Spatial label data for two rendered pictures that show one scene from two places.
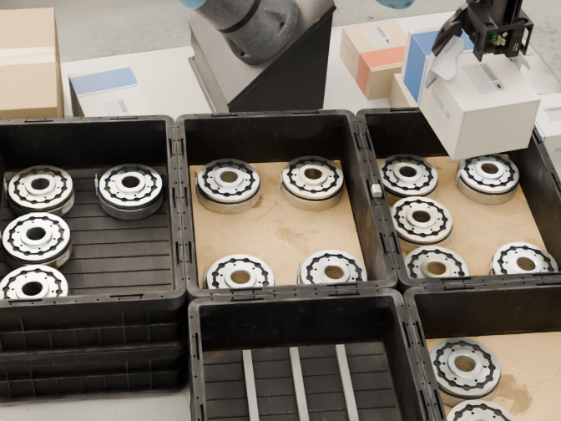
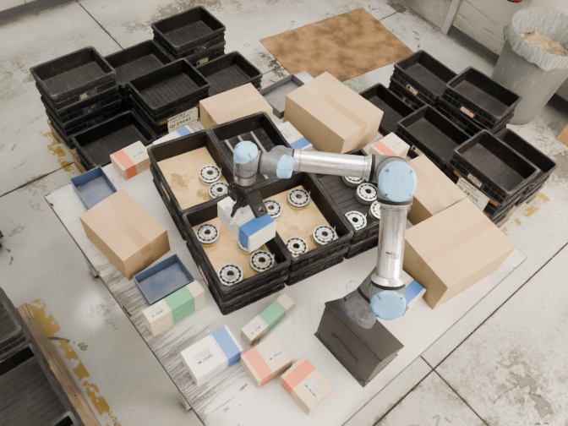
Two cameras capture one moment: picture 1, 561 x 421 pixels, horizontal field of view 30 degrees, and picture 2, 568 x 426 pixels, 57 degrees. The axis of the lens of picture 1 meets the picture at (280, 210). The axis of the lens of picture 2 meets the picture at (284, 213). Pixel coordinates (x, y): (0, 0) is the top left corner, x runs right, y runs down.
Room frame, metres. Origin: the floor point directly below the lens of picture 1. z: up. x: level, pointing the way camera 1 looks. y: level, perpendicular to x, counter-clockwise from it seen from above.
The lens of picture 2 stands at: (2.32, -0.64, 2.70)
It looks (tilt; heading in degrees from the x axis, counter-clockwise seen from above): 54 degrees down; 154
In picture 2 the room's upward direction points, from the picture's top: 9 degrees clockwise
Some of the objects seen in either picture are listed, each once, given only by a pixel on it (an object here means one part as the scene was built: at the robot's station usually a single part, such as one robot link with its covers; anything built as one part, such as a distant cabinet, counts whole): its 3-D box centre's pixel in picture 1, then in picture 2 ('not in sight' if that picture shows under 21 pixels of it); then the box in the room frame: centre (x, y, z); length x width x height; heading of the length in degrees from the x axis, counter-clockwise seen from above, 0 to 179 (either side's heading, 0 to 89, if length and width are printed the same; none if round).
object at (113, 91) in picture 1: (113, 118); (395, 287); (1.54, 0.33, 0.75); 0.20 x 0.12 x 0.09; 25
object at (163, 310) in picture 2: not in sight; (174, 304); (1.36, -0.58, 0.79); 0.24 x 0.06 x 0.06; 107
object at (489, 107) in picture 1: (467, 88); (246, 220); (1.25, -0.26, 1.09); 0.20 x 0.12 x 0.09; 20
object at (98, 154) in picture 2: not in sight; (117, 150); (0.00, -0.67, 0.26); 0.40 x 0.30 x 0.23; 110
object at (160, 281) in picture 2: not in sight; (164, 281); (1.22, -0.59, 0.74); 0.20 x 0.15 x 0.07; 107
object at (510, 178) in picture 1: (488, 171); (230, 274); (1.33, -0.35, 0.86); 0.10 x 0.10 x 0.01
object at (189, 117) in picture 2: not in sight; (183, 121); (0.01, -0.25, 0.41); 0.31 x 0.02 x 0.16; 110
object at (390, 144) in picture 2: not in sight; (388, 151); (0.86, 0.61, 0.81); 0.16 x 0.12 x 0.07; 113
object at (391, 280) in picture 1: (278, 199); (299, 212); (1.16, 0.00, 0.92); 0.40 x 0.30 x 0.02; 10
